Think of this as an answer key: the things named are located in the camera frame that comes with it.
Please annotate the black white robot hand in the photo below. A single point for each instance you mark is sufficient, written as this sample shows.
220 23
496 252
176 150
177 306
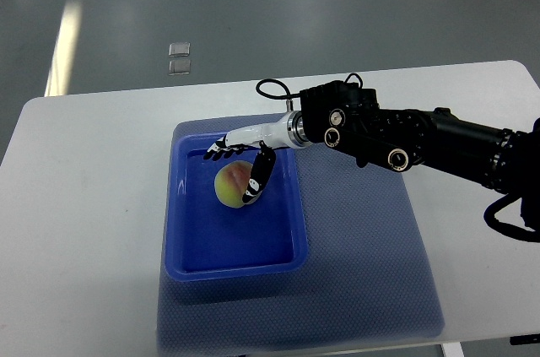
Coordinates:
267 139

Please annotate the yellow red peach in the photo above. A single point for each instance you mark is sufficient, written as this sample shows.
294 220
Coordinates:
231 182

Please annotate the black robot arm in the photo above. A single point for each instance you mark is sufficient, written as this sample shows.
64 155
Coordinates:
347 117

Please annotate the lower clear floor plate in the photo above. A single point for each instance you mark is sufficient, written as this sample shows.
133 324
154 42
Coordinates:
179 66

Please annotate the clear floor plate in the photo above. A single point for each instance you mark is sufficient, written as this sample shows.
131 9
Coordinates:
179 49
179 66

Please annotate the upper clear floor plate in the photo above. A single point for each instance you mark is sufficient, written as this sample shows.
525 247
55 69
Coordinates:
179 49

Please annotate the blue plastic tray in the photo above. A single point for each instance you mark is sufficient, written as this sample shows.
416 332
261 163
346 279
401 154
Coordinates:
207 240

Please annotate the blue grey mesh mat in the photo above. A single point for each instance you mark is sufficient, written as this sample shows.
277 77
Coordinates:
367 276

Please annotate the white table leg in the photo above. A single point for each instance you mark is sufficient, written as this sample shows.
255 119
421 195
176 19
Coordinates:
452 349

